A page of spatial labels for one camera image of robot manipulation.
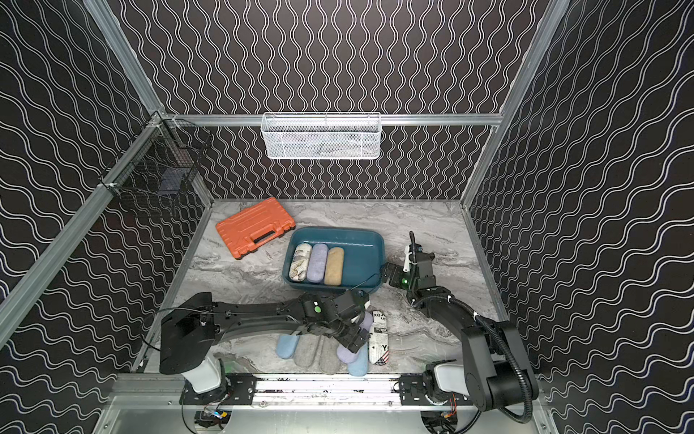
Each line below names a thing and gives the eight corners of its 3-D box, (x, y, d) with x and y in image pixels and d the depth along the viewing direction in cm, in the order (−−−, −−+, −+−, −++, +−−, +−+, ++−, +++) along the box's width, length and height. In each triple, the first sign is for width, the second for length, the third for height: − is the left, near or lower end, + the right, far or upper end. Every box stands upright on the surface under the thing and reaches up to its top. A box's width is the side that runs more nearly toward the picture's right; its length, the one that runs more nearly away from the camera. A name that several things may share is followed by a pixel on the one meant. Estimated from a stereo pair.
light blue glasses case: (277, 358, 82) (275, 355, 80) (280, 338, 86) (278, 334, 83) (297, 358, 82) (295, 355, 80) (299, 338, 86) (298, 334, 83)
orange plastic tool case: (237, 262, 103) (232, 254, 98) (218, 233, 111) (212, 224, 107) (297, 228, 113) (294, 219, 109) (275, 204, 122) (272, 194, 118)
